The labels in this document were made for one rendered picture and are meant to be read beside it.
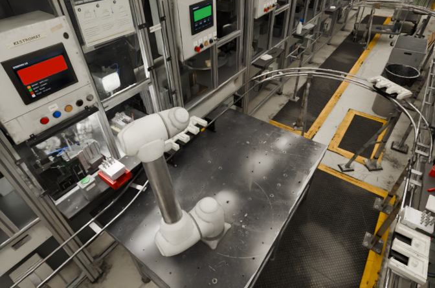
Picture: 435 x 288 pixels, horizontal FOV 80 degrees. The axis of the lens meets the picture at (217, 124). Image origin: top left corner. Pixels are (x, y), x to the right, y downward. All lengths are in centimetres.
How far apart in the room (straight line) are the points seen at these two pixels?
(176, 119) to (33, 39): 68
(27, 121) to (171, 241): 87
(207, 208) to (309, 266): 121
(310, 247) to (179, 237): 135
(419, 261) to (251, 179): 98
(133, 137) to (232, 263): 90
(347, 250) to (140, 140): 197
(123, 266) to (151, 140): 153
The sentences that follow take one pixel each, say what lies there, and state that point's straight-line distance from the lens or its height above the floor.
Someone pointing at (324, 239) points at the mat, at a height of 1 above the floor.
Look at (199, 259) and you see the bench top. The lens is 161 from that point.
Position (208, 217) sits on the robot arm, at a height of 93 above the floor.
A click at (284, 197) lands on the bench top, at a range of 185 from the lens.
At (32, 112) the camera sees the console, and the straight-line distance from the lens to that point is 144.
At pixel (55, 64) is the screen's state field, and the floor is 166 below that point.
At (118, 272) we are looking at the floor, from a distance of 246.
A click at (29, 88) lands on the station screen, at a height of 160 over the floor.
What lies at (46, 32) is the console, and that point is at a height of 179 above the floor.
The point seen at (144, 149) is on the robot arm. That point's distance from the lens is 112.
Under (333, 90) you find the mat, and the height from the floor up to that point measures 1.
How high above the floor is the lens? 215
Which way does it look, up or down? 39 degrees down
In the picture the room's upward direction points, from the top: 2 degrees counter-clockwise
